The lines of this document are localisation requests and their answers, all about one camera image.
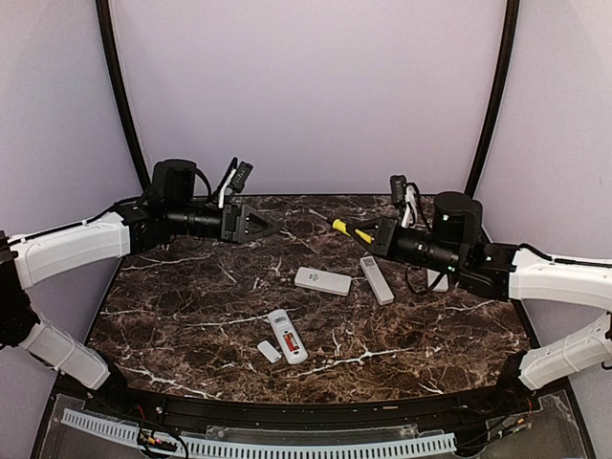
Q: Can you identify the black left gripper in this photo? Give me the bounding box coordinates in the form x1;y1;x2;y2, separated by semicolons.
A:
168;202;282;246

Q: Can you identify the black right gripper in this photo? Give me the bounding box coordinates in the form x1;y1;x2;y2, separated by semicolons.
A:
347;215;464;276

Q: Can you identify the yellow handled screwdriver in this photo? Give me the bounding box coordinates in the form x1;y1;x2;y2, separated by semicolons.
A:
311;208;375;244

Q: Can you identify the white remote with battery bay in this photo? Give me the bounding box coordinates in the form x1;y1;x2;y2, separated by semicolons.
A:
268;309;308;365

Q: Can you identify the white battery cover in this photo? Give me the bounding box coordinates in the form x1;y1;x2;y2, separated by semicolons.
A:
257;340;282;363

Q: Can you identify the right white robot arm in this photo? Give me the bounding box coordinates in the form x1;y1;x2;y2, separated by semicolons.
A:
346;191;611;415

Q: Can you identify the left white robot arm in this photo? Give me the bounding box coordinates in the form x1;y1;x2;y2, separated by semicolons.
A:
1;159;280;417

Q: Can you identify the slim white QR-code remote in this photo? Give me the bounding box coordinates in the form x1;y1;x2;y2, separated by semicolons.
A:
360;256;394;305

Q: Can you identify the wide white remote control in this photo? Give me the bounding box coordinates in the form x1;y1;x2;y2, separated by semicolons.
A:
294;267;352;296

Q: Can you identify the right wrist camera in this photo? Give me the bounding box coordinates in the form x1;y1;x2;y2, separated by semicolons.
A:
389;175;421;228

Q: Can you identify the small white remote near wall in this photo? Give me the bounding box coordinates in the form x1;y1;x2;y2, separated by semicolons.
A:
426;270;449;293

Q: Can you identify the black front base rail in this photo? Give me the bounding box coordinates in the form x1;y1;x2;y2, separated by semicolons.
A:
52;370;570;434

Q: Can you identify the white slotted cable duct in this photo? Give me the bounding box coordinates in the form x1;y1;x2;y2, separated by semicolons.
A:
60;408;456;458

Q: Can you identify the black enclosure frame post right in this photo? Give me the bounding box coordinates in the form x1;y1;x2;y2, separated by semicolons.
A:
461;0;521;211

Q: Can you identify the black enclosure frame post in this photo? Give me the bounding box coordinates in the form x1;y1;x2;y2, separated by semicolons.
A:
95;0;151;192
461;0;521;211

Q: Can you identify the black enclosure frame post left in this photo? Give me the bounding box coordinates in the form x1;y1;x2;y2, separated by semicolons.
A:
95;0;151;192

